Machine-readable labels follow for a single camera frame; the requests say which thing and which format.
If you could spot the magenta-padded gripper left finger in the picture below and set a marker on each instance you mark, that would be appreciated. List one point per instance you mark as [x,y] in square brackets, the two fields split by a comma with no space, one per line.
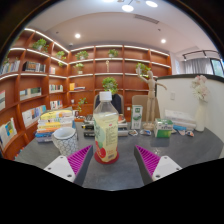
[78,163]

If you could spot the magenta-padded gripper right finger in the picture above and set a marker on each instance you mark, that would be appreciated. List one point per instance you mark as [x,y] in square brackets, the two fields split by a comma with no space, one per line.
[150,163]

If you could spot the clear bottle with white cap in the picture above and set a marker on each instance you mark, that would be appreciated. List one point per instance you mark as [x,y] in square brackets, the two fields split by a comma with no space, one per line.
[106,133]

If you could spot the white patterned mug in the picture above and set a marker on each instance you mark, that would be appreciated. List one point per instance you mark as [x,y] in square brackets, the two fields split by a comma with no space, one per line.
[66,143]

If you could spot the small snack packet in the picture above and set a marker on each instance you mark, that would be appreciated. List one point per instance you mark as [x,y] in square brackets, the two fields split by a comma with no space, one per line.
[145,132]
[190,133]
[133,132]
[181,132]

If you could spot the green and white box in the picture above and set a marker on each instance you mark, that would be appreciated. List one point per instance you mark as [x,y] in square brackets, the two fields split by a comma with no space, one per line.
[163,129]

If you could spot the dark book stack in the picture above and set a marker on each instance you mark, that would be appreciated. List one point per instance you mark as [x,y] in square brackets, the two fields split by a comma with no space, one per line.
[122,128]

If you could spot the colourful book stack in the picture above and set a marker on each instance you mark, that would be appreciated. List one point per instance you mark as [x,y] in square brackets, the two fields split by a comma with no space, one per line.
[55,123]

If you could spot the green and white drink carton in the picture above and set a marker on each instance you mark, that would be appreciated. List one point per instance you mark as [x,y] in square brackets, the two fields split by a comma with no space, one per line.
[136,118]

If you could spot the white book stack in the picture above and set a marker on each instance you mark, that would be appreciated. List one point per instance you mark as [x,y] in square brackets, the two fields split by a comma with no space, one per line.
[181,119]

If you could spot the tan chair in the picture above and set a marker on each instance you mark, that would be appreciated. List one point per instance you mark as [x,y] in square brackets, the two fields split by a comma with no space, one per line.
[140,100]

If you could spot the wooden artist mannequin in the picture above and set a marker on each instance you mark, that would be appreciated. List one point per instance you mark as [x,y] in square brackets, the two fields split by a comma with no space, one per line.
[151,96]

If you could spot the black office chair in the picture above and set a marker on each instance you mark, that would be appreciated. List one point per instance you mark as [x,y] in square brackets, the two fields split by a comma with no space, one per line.
[119,103]

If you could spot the white vase with flowers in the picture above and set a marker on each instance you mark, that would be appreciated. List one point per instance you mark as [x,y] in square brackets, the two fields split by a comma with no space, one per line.
[200,116]

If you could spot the grey window curtain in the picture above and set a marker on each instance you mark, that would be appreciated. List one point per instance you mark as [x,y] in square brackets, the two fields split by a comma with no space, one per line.
[198,66]

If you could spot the window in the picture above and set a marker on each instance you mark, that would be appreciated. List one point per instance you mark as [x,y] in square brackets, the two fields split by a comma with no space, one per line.
[217,67]

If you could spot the recessed ceiling spotlight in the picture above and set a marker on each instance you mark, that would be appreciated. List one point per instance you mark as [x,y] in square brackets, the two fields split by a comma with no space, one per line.
[77,35]
[163,41]

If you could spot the ceiling air vent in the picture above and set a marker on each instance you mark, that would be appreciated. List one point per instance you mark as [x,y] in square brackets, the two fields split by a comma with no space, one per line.
[146,18]

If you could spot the branching ceiling lamp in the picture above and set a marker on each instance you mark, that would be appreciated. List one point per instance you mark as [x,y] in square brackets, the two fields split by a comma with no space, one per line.
[127,8]

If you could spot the white wall socket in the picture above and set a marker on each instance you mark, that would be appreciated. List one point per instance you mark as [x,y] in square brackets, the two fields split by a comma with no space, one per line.
[172,96]

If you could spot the wooden wall shelf unit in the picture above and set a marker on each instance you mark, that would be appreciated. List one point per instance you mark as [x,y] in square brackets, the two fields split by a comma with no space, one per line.
[86,80]

